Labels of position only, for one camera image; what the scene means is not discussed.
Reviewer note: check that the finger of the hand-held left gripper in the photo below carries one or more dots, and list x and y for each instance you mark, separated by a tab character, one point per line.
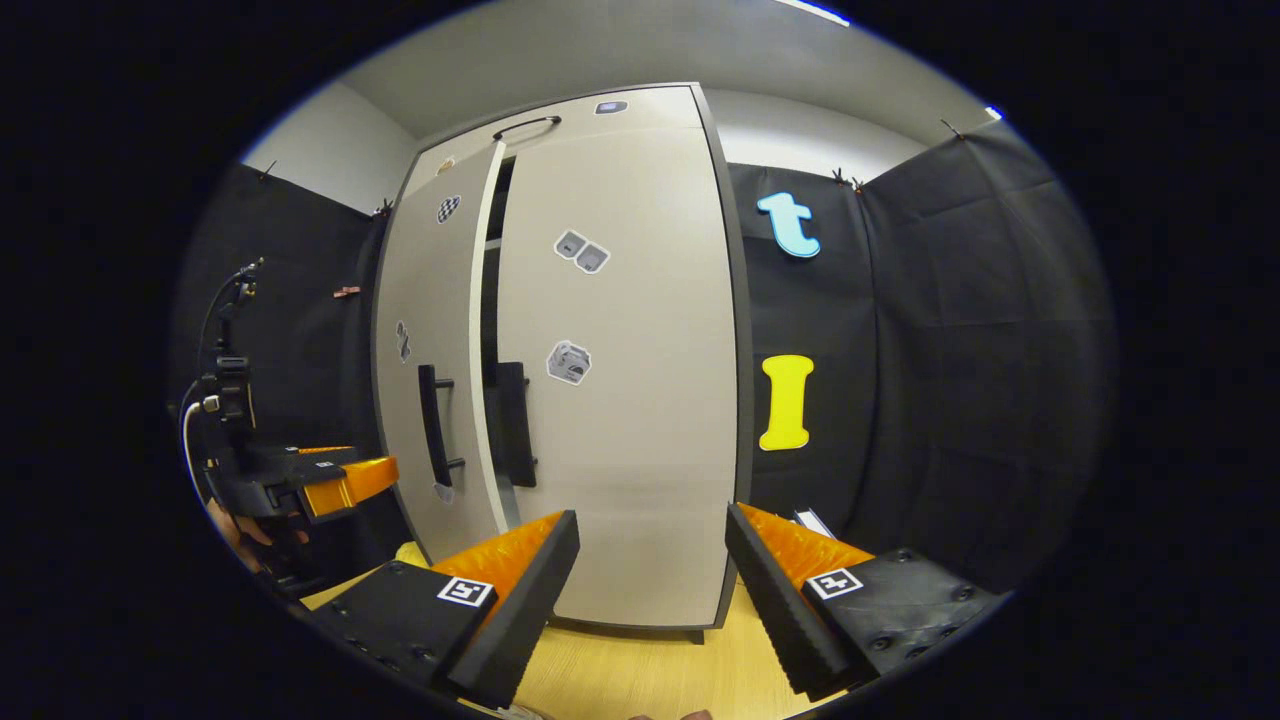
345	485
300	458

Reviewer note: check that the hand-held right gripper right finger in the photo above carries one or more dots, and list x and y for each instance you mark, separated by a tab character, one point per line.
775	610

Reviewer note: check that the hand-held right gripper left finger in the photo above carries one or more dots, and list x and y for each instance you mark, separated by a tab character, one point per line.
525	610

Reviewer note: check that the white and grey cabinet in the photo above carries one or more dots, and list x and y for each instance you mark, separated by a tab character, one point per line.
744	400

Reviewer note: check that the white cabinet drawer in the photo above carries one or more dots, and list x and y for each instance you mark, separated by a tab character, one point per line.
640	115

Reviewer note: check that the black backdrop cloth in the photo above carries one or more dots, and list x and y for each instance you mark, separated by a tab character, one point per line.
950	400

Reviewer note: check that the long ceiling light panel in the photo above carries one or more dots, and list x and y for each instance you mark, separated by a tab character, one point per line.
810	10

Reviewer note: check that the aluminium rail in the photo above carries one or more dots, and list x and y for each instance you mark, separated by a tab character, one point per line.
812	522

